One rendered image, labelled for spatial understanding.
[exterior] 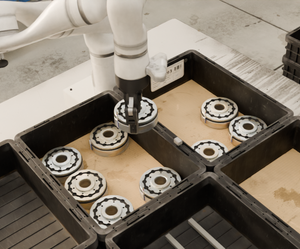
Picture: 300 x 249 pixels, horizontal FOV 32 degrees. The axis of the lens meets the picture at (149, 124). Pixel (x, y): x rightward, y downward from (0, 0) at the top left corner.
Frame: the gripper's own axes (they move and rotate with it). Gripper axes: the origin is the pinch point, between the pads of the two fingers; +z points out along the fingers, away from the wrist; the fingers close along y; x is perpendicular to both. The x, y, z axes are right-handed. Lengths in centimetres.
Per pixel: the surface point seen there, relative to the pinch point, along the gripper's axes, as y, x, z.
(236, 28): -209, 42, 94
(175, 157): 0.3, 9.5, 10.9
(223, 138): -14.0, 21.9, 16.9
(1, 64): -165, -100, 97
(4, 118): -36, -47, 31
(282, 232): 24.6, 32.0, 7.8
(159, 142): -4.2, 5.4, 10.3
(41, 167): 8.0, -21.3, 8.3
